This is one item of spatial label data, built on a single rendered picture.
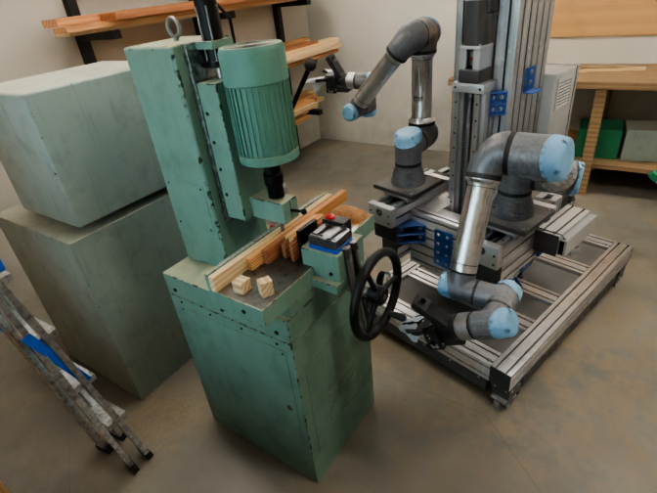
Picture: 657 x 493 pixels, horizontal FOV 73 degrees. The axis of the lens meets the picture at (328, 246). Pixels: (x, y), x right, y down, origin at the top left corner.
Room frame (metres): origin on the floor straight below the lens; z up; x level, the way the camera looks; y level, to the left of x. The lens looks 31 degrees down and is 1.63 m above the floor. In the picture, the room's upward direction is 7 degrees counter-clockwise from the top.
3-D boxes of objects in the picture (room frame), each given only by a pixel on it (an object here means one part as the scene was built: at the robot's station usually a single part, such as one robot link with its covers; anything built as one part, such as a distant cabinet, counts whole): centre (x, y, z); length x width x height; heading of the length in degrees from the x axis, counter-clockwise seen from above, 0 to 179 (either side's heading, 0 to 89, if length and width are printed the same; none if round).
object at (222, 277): (1.28, 0.16, 0.92); 0.60 x 0.02 x 0.05; 142
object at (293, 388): (1.34, 0.24, 0.35); 0.58 x 0.45 x 0.71; 52
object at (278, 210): (1.28, 0.15, 1.03); 0.14 x 0.07 x 0.09; 52
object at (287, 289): (1.20, 0.06, 0.87); 0.61 x 0.30 x 0.06; 142
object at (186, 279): (1.34, 0.24, 0.76); 0.57 x 0.45 x 0.09; 52
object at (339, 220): (1.15, -0.02, 0.99); 0.13 x 0.11 x 0.06; 142
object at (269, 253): (1.26, 0.12, 0.92); 0.25 x 0.02 x 0.05; 142
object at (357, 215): (1.41, -0.08, 0.92); 0.14 x 0.09 x 0.04; 52
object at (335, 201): (1.35, 0.08, 0.92); 0.54 x 0.02 x 0.04; 142
